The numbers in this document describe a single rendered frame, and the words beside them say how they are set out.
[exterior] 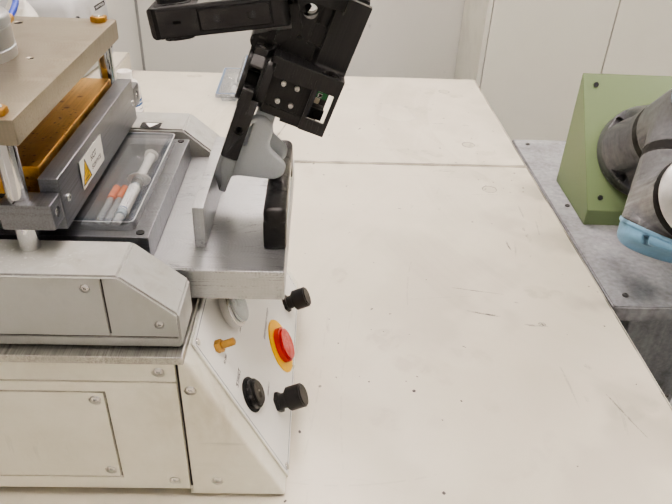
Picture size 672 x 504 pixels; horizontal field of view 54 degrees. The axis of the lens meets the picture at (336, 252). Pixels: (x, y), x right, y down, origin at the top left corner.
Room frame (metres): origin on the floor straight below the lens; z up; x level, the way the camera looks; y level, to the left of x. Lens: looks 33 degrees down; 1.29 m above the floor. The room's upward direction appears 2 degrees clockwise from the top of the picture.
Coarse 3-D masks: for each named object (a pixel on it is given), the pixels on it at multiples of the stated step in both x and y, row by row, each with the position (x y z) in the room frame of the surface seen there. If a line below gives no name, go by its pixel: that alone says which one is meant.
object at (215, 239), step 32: (192, 160) 0.66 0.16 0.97; (192, 192) 0.58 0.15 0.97; (224, 192) 0.59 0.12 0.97; (256, 192) 0.59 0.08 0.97; (192, 224) 0.52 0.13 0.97; (224, 224) 0.52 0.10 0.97; (256, 224) 0.53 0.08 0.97; (288, 224) 0.53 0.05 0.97; (160, 256) 0.47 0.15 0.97; (192, 256) 0.47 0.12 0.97; (224, 256) 0.47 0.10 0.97; (256, 256) 0.47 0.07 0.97; (192, 288) 0.45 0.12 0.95; (224, 288) 0.45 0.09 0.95; (256, 288) 0.45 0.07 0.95
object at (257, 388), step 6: (252, 378) 0.45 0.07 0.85; (246, 384) 0.44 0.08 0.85; (252, 384) 0.44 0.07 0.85; (258, 384) 0.45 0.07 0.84; (252, 390) 0.43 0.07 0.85; (258, 390) 0.44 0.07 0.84; (252, 396) 0.43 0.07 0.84; (258, 396) 0.43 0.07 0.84; (264, 396) 0.44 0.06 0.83; (252, 402) 0.43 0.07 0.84; (258, 402) 0.43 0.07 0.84
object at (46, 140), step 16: (80, 80) 0.65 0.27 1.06; (96, 80) 0.65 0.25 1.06; (80, 96) 0.60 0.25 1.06; (96, 96) 0.61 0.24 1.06; (64, 112) 0.56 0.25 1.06; (80, 112) 0.56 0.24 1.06; (48, 128) 0.52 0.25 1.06; (64, 128) 0.52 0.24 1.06; (32, 144) 0.49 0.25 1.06; (48, 144) 0.49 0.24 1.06; (32, 160) 0.46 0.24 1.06; (48, 160) 0.47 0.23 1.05; (32, 176) 0.45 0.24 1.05; (0, 192) 0.45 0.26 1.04
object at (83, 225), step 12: (144, 132) 0.65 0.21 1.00; (168, 156) 0.61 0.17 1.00; (156, 180) 0.55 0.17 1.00; (144, 204) 0.50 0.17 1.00; (72, 228) 0.46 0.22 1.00; (84, 228) 0.46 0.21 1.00; (96, 228) 0.46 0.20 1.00; (108, 228) 0.46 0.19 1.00; (120, 228) 0.46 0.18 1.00; (132, 228) 0.47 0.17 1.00
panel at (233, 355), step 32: (288, 288) 0.68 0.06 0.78; (224, 320) 0.48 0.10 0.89; (256, 320) 0.54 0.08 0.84; (288, 320) 0.62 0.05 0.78; (224, 352) 0.44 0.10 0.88; (256, 352) 0.50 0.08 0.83; (224, 384) 0.41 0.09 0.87; (288, 384) 0.52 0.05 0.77; (256, 416) 0.43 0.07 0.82; (288, 416) 0.48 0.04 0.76; (288, 448) 0.44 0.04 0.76
